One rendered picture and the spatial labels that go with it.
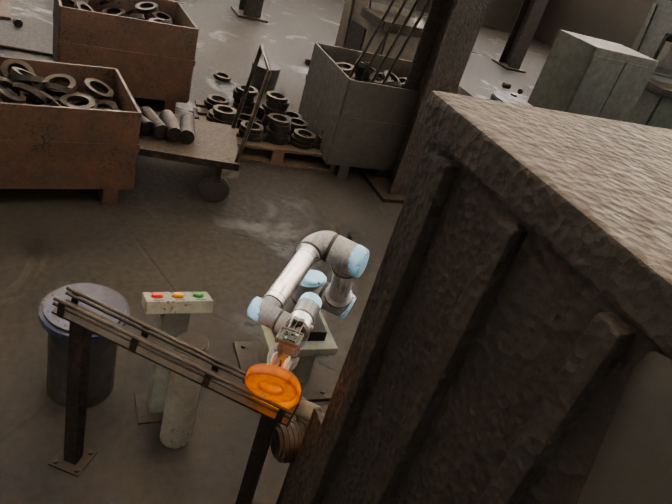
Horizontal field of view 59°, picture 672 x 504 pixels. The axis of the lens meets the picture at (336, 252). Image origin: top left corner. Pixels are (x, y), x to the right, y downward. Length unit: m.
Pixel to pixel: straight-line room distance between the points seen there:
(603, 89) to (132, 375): 4.11
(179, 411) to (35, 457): 0.53
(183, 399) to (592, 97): 4.03
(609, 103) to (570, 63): 0.49
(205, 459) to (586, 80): 3.96
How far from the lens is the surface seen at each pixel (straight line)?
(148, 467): 2.51
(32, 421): 2.66
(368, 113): 4.79
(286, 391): 1.72
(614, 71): 5.33
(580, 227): 0.81
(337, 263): 2.18
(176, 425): 2.46
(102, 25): 5.12
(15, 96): 3.89
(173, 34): 5.20
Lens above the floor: 2.01
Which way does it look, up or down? 31 degrees down
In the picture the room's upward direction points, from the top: 18 degrees clockwise
